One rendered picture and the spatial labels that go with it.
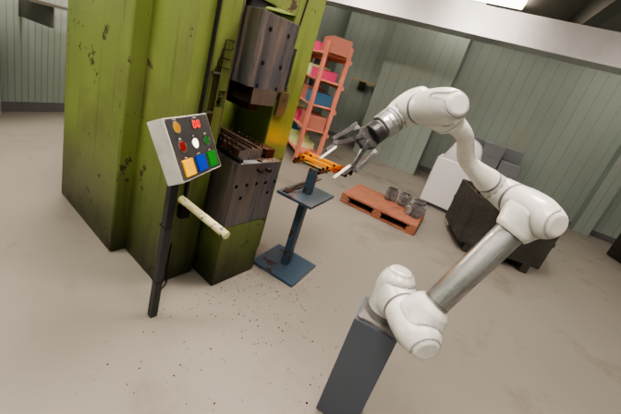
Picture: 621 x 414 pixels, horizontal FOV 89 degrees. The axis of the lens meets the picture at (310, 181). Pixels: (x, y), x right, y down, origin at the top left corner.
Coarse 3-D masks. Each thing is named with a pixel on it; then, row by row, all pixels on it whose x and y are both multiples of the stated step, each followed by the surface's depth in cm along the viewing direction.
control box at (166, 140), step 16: (160, 128) 130; (192, 128) 147; (208, 128) 160; (160, 144) 132; (176, 144) 134; (192, 144) 145; (208, 144) 158; (160, 160) 134; (176, 160) 133; (176, 176) 135; (192, 176) 142
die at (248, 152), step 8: (224, 128) 222; (224, 136) 209; (232, 136) 211; (224, 144) 201; (240, 144) 202; (248, 144) 203; (256, 144) 212; (232, 152) 197; (240, 152) 195; (248, 152) 200; (256, 152) 206
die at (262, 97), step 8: (232, 80) 191; (232, 88) 192; (240, 88) 187; (248, 88) 184; (256, 88) 183; (240, 96) 188; (248, 96) 184; (256, 96) 185; (264, 96) 190; (272, 96) 195; (264, 104) 193; (272, 104) 198
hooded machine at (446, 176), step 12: (456, 144) 511; (480, 144) 517; (444, 156) 521; (456, 156) 513; (480, 156) 497; (432, 168) 530; (444, 168) 521; (456, 168) 513; (432, 180) 533; (444, 180) 524; (456, 180) 515; (432, 192) 536; (444, 192) 526; (456, 192) 518; (432, 204) 542; (444, 204) 529
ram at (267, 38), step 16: (256, 16) 168; (272, 16) 170; (240, 32) 176; (256, 32) 169; (272, 32) 174; (288, 32) 184; (240, 48) 177; (256, 48) 171; (272, 48) 179; (288, 48) 189; (240, 64) 178; (256, 64) 175; (272, 64) 184; (288, 64) 194; (240, 80) 180; (256, 80) 180; (272, 80) 190
